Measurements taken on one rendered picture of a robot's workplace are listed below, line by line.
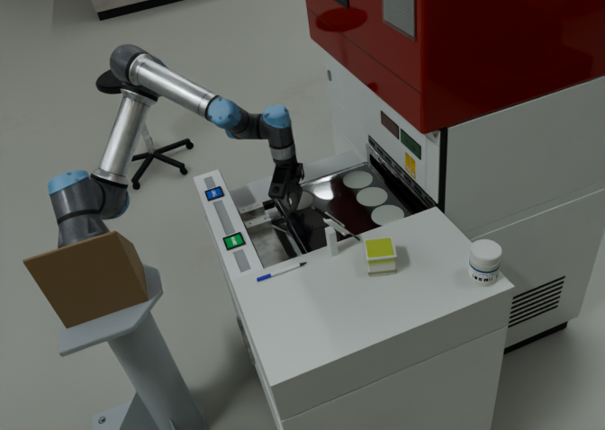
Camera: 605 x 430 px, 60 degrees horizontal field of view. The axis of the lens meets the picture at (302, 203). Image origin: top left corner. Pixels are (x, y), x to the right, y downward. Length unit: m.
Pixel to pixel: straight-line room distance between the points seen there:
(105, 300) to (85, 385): 1.07
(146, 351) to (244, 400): 0.66
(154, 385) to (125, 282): 0.49
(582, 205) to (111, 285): 1.53
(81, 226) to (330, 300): 0.72
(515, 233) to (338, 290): 0.73
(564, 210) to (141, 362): 1.48
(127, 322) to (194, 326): 1.05
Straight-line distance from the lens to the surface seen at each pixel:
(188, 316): 2.73
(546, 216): 1.91
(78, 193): 1.62
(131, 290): 1.65
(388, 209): 1.67
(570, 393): 2.40
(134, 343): 1.81
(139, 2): 7.41
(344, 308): 1.31
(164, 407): 2.09
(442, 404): 1.62
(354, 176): 1.82
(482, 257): 1.30
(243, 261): 1.49
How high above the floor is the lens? 1.97
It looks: 38 degrees down
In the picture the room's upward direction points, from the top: 10 degrees counter-clockwise
